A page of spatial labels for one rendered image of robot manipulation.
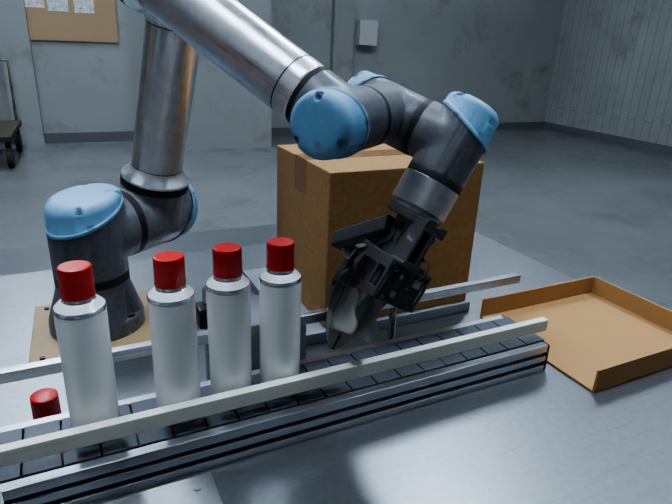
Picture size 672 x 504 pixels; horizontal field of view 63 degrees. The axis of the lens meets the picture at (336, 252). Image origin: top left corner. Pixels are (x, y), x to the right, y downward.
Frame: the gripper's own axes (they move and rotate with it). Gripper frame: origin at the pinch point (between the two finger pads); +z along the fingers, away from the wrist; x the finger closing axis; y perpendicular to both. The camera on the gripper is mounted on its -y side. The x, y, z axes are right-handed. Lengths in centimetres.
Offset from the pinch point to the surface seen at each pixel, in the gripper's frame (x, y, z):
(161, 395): -19.2, 2.2, 12.7
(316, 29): 240, -682, -195
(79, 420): -26.4, 2.3, 17.6
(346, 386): 3.0, 3.8, 4.5
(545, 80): 638, -665, -353
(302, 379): -4.6, 4.6, 5.0
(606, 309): 60, -5, -23
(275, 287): -13.2, 2.7, -4.2
